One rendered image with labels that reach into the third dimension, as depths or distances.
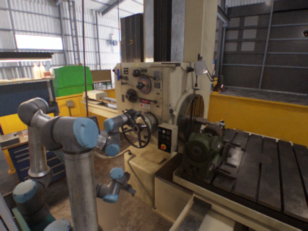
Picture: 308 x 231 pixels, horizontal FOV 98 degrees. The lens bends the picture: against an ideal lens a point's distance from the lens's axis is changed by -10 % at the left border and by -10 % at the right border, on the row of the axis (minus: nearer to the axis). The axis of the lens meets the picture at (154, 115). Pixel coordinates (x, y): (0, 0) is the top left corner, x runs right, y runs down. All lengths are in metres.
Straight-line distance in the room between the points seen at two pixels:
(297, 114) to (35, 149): 3.84
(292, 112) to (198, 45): 2.40
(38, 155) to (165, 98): 1.10
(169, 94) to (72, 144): 0.96
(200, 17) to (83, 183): 1.88
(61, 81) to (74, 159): 4.51
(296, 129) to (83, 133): 3.63
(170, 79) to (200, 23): 0.87
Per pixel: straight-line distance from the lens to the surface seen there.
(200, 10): 2.02
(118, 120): 1.11
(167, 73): 1.34
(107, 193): 1.07
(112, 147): 0.99
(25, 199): 1.34
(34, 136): 1.27
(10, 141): 2.53
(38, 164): 1.38
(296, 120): 3.72
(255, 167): 1.65
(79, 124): 0.60
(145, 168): 2.03
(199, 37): 1.95
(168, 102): 1.37
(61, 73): 5.10
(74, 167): 0.66
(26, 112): 1.07
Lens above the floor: 1.86
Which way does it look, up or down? 19 degrees down
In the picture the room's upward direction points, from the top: straight up
